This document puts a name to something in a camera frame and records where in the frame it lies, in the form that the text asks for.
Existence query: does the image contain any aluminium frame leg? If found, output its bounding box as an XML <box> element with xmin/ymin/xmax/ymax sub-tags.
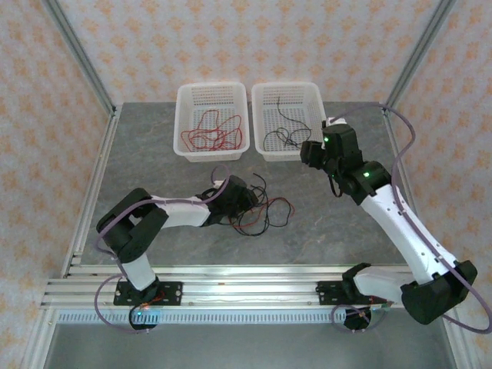
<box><xmin>21</xmin><ymin>307</ymin><xmax>58</xmax><ymax>369</ymax></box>
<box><xmin>441</xmin><ymin>307</ymin><xmax>477</xmax><ymax>369</ymax></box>

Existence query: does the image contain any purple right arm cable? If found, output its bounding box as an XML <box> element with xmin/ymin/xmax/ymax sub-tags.
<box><xmin>326</xmin><ymin>101</ymin><xmax>492</xmax><ymax>334</ymax></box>

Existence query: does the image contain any grey metal panel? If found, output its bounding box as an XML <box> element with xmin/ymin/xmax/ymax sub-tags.
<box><xmin>42</xmin><ymin>322</ymin><xmax>457</xmax><ymax>369</ymax></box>

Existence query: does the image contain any white perforated plastic basket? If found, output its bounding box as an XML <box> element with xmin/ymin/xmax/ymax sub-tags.
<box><xmin>172</xmin><ymin>81</ymin><xmax>251</xmax><ymax>163</ymax></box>
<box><xmin>251</xmin><ymin>81</ymin><xmax>334</xmax><ymax>162</ymax></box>

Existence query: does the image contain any white slotted cable duct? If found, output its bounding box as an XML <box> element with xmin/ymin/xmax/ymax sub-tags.
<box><xmin>57</xmin><ymin>309</ymin><xmax>385</xmax><ymax>327</ymax></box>

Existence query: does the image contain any aluminium frame post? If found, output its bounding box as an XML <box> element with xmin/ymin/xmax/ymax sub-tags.
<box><xmin>383</xmin><ymin>0</ymin><xmax>458</xmax><ymax>113</ymax></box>
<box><xmin>42</xmin><ymin>0</ymin><xmax>117</xmax><ymax>116</ymax></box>

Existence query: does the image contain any aluminium side frame rail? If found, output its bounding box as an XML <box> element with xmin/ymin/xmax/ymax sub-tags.
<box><xmin>63</xmin><ymin>107</ymin><xmax>121</xmax><ymax>278</ymax></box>
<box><xmin>382</xmin><ymin>105</ymin><xmax>439</xmax><ymax>278</ymax></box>

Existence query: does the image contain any black cable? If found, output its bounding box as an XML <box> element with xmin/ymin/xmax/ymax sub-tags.
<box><xmin>232</xmin><ymin>205</ymin><xmax>271</xmax><ymax>238</ymax></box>
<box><xmin>248</xmin><ymin>172</ymin><xmax>271</xmax><ymax>211</ymax></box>
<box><xmin>262</xmin><ymin>96</ymin><xmax>313</xmax><ymax>154</ymax></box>

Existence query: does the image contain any wide aluminium mounting rail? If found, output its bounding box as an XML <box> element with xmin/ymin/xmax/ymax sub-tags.
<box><xmin>40</xmin><ymin>264</ymin><xmax>461</xmax><ymax>311</ymax></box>

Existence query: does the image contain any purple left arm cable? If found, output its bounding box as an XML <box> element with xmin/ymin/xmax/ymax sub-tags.
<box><xmin>94</xmin><ymin>165</ymin><xmax>231</xmax><ymax>334</ymax></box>

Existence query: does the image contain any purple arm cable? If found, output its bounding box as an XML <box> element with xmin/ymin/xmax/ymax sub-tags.
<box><xmin>94</xmin><ymin>165</ymin><xmax>231</xmax><ymax>334</ymax></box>
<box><xmin>326</xmin><ymin>101</ymin><xmax>492</xmax><ymax>334</ymax></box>

